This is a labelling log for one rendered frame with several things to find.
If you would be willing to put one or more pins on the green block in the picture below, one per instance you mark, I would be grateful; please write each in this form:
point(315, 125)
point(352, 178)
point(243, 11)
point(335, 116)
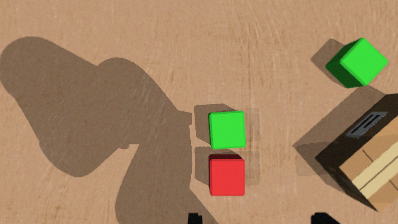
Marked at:
point(356, 64)
point(227, 130)

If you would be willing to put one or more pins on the red block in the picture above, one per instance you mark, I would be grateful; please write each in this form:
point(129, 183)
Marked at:
point(226, 175)

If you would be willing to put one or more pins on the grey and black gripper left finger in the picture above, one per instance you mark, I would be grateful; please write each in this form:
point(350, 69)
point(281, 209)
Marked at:
point(193, 218)

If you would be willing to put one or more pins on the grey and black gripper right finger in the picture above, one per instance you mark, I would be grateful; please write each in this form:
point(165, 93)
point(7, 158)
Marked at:
point(322, 218)

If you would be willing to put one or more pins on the brown cardboard box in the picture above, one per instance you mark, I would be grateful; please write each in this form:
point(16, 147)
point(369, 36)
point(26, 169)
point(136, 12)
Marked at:
point(363, 160)

